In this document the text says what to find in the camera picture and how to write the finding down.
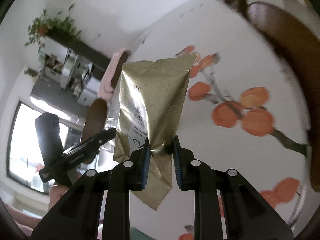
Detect gold foil pouch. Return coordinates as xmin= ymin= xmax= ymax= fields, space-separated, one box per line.
xmin=113 ymin=53 xmax=197 ymax=210

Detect bright window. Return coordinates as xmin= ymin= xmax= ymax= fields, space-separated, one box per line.
xmin=7 ymin=101 xmax=54 ymax=195

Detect grey cluttered shelf cabinet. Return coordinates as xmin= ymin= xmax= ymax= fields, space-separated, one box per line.
xmin=39 ymin=35 xmax=110 ymax=107

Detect pink cushion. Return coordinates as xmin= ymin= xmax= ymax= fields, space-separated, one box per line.
xmin=98 ymin=48 xmax=130 ymax=102

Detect green potted plant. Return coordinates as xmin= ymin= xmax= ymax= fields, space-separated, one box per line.
xmin=24 ymin=3 xmax=81 ymax=47

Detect floral white tablecloth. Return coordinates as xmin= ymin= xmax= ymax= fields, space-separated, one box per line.
xmin=130 ymin=0 xmax=309 ymax=236

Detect brown wooden chair near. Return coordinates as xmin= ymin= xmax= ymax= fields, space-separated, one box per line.
xmin=247 ymin=2 xmax=319 ymax=192

